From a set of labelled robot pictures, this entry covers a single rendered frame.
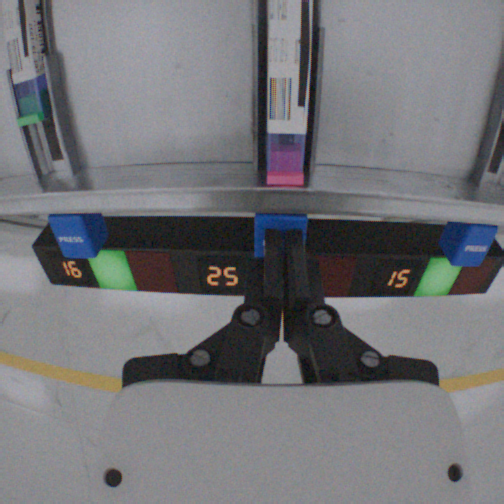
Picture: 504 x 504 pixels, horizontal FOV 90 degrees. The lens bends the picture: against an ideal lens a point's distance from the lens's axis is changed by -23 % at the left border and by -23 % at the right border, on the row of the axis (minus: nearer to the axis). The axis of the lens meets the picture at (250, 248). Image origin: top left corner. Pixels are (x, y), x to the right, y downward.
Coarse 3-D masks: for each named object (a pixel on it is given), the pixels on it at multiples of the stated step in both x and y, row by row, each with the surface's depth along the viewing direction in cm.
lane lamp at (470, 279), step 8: (488, 264) 18; (464, 272) 19; (472, 272) 19; (480, 272) 19; (488, 272) 19; (456, 280) 19; (464, 280) 19; (472, 280) 19; (480, 280) 19; (456, 288) 20; (464, 288) 20; (472, 288) 20
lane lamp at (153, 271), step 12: (132, 252) 19; (144, 252) 19; (156, 252) 19; (168, 252) 19; (132, 264) 20; (144, 264) 19; (156, 264) 19; (168, 264) 19; (144, 276) 20; (156, 276) 20; (168, 276) 20; (144, 288) 21; (156, 288) 21; (168, 288) 21
